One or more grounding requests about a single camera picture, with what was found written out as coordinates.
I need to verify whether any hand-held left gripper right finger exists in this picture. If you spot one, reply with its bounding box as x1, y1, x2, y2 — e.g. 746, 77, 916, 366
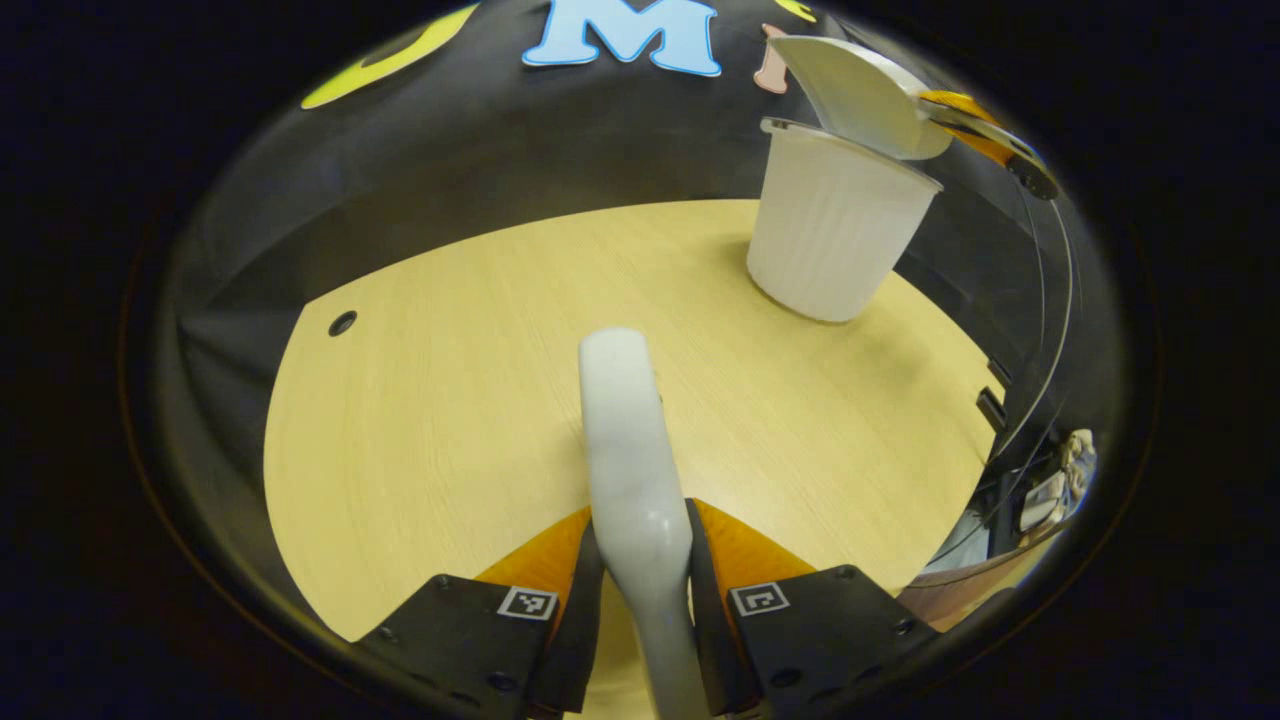
685, 498, 946, 720

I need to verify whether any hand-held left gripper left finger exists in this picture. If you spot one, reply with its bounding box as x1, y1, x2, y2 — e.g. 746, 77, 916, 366
350, 505, 607, 720

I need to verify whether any white dustpan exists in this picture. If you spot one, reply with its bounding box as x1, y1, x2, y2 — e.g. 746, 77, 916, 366
767, 34, 1041, 163

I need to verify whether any white garbage bin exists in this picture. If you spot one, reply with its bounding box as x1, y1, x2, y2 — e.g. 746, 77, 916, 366
746, 116, 945, 324

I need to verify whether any wooden desktop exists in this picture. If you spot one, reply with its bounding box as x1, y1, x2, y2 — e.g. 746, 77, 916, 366
263, 198, 1007, 720

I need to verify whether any pale crumpled bundle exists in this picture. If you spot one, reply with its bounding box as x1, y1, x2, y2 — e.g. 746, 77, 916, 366
1018, 428, 1099, 533

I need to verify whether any thin grey cable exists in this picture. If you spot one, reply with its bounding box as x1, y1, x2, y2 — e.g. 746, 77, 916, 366
985, 195, 1077, 466

